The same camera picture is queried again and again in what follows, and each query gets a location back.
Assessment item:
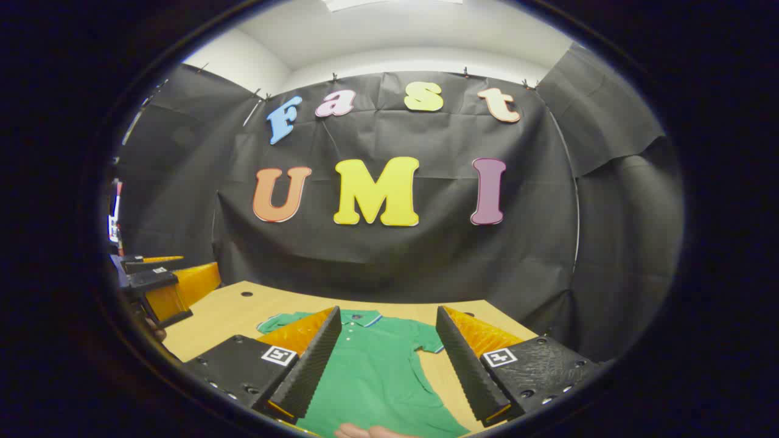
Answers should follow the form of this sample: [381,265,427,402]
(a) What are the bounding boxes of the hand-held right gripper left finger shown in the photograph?
[181,306,343,425]

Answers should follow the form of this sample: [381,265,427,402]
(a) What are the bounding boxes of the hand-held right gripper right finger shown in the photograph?
[436,306,615,426]

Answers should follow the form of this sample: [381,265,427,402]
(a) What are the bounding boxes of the green T-shirt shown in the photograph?
[256,309,472,438]

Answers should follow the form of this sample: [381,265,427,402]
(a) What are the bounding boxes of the computer monitor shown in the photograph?
[108,179,124,244]

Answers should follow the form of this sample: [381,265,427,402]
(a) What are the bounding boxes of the black backdrop cloth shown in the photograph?
[113,43,685,366]

